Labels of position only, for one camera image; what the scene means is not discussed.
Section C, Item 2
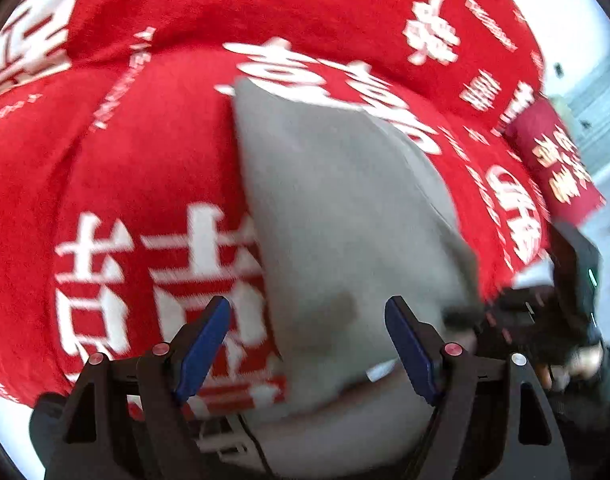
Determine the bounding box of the red printed blanket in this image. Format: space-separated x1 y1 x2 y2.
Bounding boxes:
0 0 553 406

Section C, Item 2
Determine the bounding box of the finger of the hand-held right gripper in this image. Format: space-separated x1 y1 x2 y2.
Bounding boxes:
442 304 492 332

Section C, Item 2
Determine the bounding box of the grey knit garment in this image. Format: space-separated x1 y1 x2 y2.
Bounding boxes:
232 77 488 480

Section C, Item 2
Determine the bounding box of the dark red printed cushion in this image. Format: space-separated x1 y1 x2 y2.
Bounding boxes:
504 97 606 225

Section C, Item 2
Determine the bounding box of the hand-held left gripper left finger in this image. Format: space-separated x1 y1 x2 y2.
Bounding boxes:
44 296 232 480

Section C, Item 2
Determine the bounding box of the person's right hand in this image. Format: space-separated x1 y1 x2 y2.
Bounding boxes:
539 342 606 392

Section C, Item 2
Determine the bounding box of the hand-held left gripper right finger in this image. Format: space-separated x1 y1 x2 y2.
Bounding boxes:
384 295 572 480

